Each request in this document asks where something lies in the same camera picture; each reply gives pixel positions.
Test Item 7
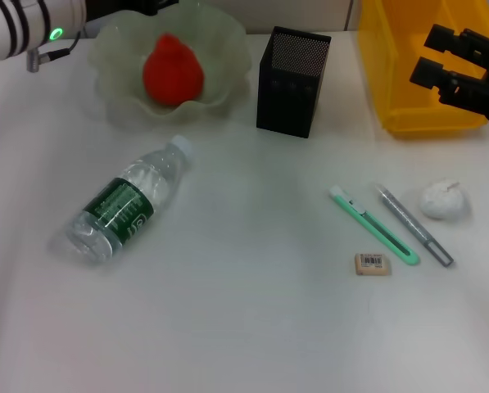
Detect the black mesh pen holder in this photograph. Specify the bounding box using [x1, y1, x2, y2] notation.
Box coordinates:
[256, 25, 333, 140]

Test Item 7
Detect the beige eraser with barcode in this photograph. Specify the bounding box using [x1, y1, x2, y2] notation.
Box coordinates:
[354, 252, 393, 277]

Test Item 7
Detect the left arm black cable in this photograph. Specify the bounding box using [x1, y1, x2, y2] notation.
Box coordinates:
[25, 31, 82, 74]

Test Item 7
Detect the clear green-label water bottle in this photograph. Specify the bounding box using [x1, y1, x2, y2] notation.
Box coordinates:
[49, 134, 195, 266]

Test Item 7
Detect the translucent green wavy fruit plate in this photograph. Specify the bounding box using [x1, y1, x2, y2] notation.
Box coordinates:
[88, 0, 251, 129]

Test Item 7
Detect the white paper ball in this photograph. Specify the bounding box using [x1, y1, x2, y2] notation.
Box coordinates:
[417, 178, 471, 222]

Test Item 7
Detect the yellow plastic bin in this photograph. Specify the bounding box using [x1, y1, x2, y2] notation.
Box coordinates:
[357, 0, 489, 139]

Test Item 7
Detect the grey glitter pen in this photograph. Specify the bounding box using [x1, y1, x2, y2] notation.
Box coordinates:
[374, 183, 455, 269]

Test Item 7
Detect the red-orange fruit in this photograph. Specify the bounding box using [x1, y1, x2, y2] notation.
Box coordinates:
[142, 33, 206, 109]

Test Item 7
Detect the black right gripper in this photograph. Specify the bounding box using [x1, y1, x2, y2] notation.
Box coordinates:
[409, 23, 489, 126]

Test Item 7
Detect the green utility knife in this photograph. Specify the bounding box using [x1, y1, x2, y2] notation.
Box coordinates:
[328, 184, 421, 266]

